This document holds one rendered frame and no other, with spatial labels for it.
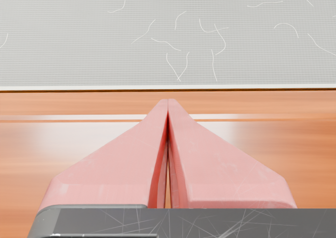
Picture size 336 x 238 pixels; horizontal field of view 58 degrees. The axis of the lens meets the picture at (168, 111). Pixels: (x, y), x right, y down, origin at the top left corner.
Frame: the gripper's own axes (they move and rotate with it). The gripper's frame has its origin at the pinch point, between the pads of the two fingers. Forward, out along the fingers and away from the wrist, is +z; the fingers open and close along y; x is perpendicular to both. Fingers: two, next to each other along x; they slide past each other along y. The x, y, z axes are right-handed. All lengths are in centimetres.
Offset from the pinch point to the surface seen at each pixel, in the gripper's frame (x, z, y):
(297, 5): -0.9, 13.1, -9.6
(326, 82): 3.0, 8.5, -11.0
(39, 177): 5.6, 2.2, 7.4
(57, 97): 3.5, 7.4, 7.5
